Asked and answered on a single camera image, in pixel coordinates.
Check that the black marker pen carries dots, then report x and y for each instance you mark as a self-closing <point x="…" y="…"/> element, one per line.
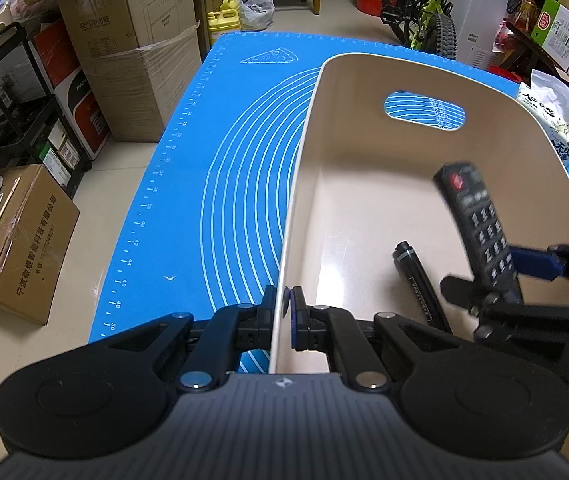
<point x="410" y="266"/>

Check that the large stacked cardboard box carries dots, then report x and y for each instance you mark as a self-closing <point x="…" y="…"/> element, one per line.
<point x="139" y="57"/>

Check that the white tissue pack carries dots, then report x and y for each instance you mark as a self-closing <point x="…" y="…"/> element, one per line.
<point x="547" y="98"/>

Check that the blue silicone baking mat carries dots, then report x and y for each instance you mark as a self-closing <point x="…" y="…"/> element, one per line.
<point x="207" y="223"/>

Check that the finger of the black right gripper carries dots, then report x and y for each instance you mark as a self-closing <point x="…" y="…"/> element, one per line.
<point x="546" y="264"/>
<point x="467" y="295"/>

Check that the black metal shelf rack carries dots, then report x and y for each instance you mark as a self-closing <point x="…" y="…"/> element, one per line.
<point x="34" y="129"/>

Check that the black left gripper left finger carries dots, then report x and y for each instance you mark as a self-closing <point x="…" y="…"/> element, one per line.
<point x="219" y="343"/>

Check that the white plastic bag on floor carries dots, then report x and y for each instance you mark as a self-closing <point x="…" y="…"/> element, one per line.
<point x="256" y="15"/>

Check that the white refrigerator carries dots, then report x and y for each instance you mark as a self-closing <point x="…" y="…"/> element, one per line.
<point x="476" y="24"/>

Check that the green children's bicycle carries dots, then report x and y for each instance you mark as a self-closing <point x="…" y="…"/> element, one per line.
<point x="422" y="25"/>

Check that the yellow oil jug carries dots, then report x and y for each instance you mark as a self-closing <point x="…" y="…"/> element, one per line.
<point x="225" y="20"/>

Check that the black remote control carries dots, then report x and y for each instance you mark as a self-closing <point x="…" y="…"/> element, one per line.
<point x="491" y="261"/>

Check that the beige plastic storage bin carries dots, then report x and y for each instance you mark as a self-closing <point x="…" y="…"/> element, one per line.
<point x="376" y="131"/>

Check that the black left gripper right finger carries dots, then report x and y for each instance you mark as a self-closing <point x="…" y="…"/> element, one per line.
<point x="345" y="342"/>

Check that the brown cardboard box on floor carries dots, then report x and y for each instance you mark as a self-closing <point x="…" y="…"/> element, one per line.
<point x="37" y="221"/>

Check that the green and white carton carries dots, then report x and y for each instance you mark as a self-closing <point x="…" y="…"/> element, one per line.
<point x="551" y="32"/>

